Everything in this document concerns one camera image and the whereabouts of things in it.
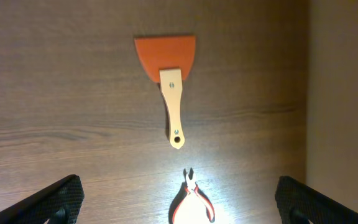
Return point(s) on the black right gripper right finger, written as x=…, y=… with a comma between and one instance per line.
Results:
x=298, y=203

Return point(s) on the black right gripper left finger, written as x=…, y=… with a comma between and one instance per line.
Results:
x=57, y=203

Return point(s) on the orange scraper with wooden handle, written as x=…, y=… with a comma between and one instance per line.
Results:
x=167, y=60

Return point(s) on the red handled pliers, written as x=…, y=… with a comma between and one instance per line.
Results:
x=191, y=205

